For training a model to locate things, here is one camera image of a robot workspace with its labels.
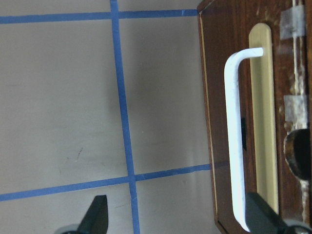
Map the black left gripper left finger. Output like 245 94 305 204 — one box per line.
76 195 108 234

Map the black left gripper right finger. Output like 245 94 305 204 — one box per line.
245 193 288 234

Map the wooden drawer with white handle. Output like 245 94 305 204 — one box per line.
197 0 312 234

